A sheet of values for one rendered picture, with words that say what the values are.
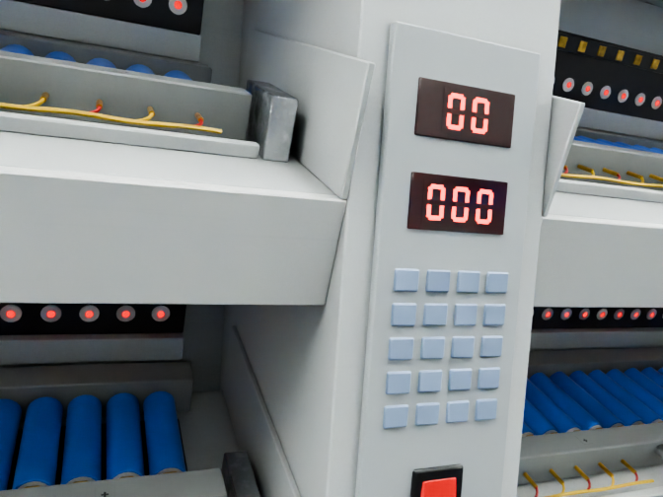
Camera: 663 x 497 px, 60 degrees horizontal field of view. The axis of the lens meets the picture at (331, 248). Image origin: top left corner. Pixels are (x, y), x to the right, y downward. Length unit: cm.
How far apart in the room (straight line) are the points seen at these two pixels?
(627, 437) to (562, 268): 19
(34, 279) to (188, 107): 11
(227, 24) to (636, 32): 39
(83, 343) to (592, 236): 29
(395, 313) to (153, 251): 9
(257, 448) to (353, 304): 13
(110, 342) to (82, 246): 18
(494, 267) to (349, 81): 10
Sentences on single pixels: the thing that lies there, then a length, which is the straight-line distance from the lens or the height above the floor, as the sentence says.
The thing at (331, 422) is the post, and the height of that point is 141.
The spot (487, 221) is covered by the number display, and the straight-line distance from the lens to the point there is 24.
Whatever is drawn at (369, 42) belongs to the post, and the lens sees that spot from 23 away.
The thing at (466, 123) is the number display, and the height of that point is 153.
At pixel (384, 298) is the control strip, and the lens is 22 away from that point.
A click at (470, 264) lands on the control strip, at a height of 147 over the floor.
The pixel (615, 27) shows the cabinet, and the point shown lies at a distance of 62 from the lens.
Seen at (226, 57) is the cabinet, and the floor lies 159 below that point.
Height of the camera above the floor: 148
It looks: 3 degrees down
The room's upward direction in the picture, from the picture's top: 4 degrees clockwise
